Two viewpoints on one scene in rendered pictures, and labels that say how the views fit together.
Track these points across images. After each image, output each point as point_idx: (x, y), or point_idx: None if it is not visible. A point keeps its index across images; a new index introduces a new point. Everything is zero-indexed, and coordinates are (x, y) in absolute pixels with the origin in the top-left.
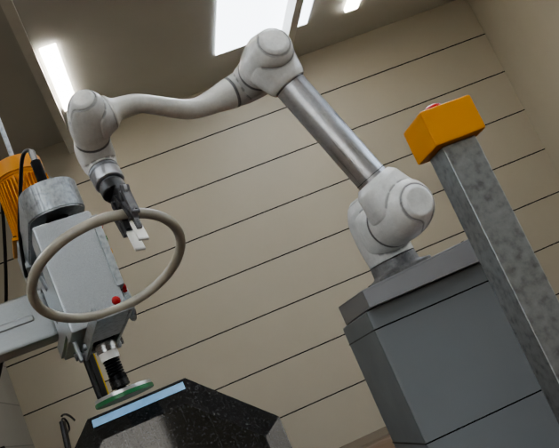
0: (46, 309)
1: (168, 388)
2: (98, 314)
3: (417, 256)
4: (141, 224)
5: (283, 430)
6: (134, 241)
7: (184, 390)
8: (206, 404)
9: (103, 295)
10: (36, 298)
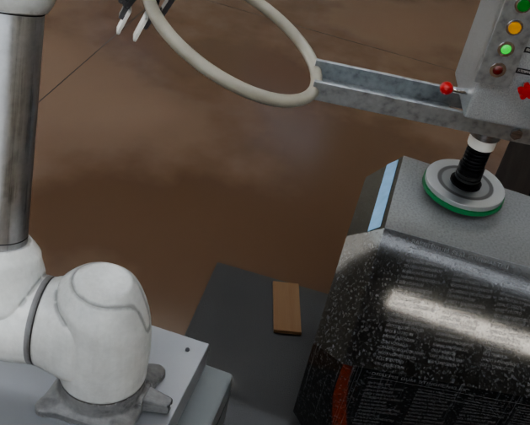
0: (271, 19)
1: (382, 214)
2: (309, 69)
3: (61, 396)
4: (119, 16)
5: (336, 375)
6: (138, 25)
7: (366, 231)
8: (348, 261)
9: (472, 71)
10: (247, 2)
